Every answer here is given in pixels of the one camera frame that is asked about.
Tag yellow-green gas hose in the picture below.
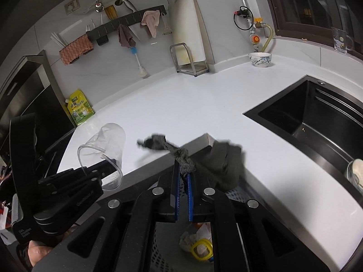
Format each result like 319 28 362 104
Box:
261 24 276 54

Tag pink hanging cloth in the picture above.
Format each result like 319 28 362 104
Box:
141 10 161 39

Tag yellow plastic lid ring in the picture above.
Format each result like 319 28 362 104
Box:
190 239 214 262

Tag green stand-up pouch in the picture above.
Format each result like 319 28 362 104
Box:
65 89 95 126

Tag printed glass mug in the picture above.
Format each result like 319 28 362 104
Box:
330 27 355 54

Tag white chopsticks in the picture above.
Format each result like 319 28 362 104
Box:
50 32 69 49

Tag black range hood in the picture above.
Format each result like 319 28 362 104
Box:
0 49 76 176

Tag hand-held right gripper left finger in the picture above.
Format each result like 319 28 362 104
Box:
31 159 182 272

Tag black kitchen sink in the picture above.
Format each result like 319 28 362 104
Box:
243 75 363 196

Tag white dish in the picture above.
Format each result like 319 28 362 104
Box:
344 159 363 196

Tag white tissue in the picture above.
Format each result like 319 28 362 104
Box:
179 231 199 253

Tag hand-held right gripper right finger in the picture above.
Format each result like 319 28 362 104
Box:
187 173 339 272

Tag black wall hook rail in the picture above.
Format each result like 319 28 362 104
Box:
86 5 166 46

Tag blue-handled white brush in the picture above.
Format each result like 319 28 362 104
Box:
130 47 149 79

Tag white cutting board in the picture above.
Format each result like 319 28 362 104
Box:
168 0 207 67

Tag metal ladle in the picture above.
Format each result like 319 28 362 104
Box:
115 0 137 13

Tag black cable loop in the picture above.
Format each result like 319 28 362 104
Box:
233 6 253 31

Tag grey perforated waste bin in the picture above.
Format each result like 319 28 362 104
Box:
147 188 248 272

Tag dark window frame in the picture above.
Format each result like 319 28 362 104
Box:
259 0 363 51

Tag clear plastic cup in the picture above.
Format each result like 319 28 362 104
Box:
77 123 126 191

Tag white floral bowl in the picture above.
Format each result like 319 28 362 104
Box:
248 52 273 68

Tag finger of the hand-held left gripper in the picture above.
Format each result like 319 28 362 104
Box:
38 159 118 187
54 173 104 194

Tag brown hanging cloth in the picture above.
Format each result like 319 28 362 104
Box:
118 23 136 49

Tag dark grey cloth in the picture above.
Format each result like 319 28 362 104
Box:
137 133 246 192

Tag person's left hand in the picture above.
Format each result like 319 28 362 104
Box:
27 239 56 271

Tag wall socket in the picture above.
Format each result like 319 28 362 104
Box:
65 0 81 15

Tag orange wavy sponge cloth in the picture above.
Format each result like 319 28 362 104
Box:
59 34 94 65

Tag metal cutting board rack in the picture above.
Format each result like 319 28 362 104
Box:
169 43 210 78

